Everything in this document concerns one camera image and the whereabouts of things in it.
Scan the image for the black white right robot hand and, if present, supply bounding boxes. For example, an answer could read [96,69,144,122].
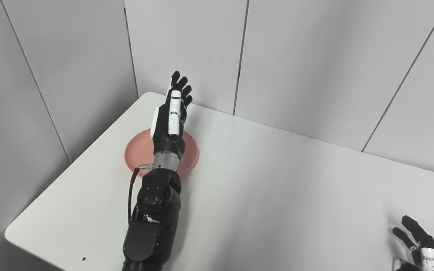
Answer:
[392,215,434,271]

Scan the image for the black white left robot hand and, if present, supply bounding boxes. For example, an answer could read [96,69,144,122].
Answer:
[152,71,193,160]

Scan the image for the pink round plate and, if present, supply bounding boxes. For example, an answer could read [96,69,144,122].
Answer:
[124,128,200,178]

